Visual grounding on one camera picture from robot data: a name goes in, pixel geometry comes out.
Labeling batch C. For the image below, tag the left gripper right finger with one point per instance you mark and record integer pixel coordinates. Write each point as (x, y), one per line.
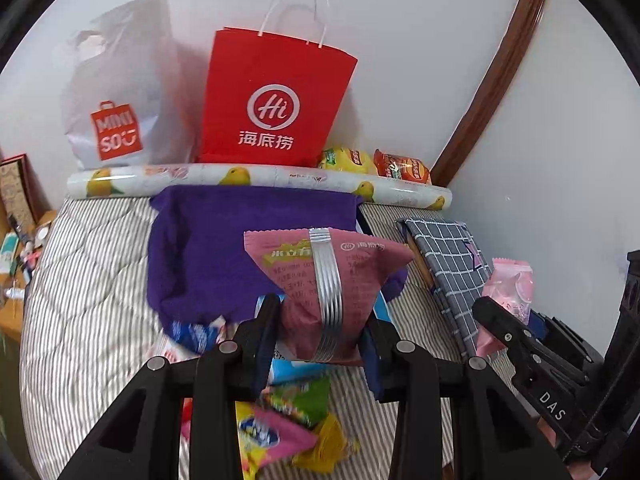
(376, 345)

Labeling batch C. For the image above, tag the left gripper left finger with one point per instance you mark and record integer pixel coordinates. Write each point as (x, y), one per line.
(256, 340)

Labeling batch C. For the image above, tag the blue cookie snack packet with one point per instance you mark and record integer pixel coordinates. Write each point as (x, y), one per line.
(197, 338)

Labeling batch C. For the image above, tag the green snack packet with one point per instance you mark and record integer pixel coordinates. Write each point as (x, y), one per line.
(306, 402)

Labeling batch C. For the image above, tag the dark pink Haidilao snack packet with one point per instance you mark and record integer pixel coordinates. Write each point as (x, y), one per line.
(330, 280)

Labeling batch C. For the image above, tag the pink yellow snack packet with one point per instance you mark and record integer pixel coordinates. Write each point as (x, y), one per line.
(265, 437)

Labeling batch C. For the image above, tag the pink peach snack packet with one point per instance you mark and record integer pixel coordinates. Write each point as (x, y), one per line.
(511, 285)

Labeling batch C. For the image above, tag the purple cloth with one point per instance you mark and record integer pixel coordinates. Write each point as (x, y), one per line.
(198, 269)

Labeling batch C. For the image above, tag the grey checked fabric pouch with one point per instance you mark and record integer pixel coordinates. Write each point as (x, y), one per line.
(480, 327)

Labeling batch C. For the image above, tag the lemon print paper roll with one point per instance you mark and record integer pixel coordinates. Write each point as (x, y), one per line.
(149, 180)

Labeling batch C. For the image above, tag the orange chips bag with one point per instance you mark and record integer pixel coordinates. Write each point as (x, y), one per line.
(401, 168)

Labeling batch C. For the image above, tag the yellow chips bag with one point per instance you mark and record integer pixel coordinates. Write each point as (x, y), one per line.
(339, 158)

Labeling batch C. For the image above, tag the red Haidilao paper bag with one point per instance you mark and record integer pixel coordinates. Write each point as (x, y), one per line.
(269, 98)

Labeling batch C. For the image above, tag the white Miniso plastic bag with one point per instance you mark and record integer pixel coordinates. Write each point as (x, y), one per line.
(124, 104)

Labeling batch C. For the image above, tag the brown picture frame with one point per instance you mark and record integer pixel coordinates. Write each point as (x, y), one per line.
(16, 191)

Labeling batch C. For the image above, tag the brown wooden door frame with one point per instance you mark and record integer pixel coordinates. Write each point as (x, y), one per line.
(492, 89)

